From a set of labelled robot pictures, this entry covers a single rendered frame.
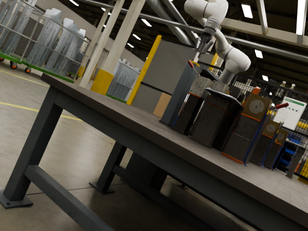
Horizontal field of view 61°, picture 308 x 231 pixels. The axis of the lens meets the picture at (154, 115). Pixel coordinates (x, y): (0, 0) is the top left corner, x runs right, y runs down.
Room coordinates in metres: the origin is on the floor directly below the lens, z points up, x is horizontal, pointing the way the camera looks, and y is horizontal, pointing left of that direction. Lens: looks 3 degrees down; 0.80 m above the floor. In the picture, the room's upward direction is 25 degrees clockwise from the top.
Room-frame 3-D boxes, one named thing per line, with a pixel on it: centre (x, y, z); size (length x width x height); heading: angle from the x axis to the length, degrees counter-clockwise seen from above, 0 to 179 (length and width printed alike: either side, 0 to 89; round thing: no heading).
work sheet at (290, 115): (2.77, -1.29, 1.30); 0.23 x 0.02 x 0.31; 57
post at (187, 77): (1.75, -0.10, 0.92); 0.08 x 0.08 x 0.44; 57
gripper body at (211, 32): (1.75, -0.10, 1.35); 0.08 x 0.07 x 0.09; 57
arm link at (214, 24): (1.75, -0.10, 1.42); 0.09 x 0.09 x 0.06
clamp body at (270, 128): (1.92, -0.84, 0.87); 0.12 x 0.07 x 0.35; 57
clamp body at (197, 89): (1.58, -0.17, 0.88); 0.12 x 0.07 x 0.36; 57
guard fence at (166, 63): (4.69, -0.01, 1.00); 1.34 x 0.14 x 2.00; 61
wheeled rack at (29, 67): (8.65, 3.97, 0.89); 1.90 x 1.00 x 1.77; 153
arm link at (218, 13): (1.76, -0.09, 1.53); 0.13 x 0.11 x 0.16; 69
